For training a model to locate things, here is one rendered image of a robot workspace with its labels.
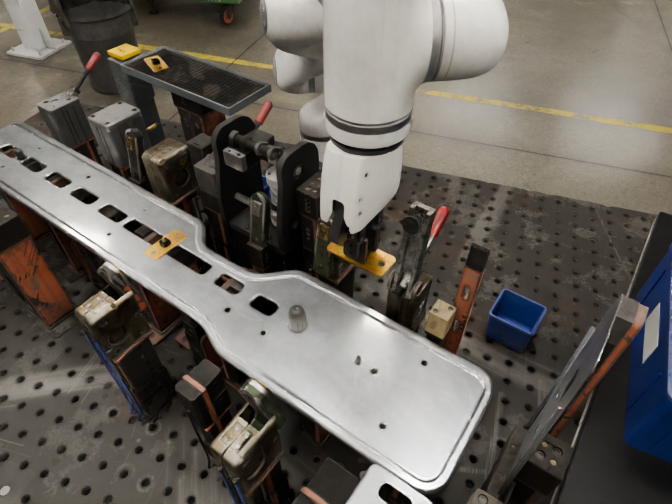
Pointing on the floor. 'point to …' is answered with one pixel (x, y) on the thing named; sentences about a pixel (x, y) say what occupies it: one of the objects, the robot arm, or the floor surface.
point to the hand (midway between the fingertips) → (361, 240)
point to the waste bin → (97, 33)
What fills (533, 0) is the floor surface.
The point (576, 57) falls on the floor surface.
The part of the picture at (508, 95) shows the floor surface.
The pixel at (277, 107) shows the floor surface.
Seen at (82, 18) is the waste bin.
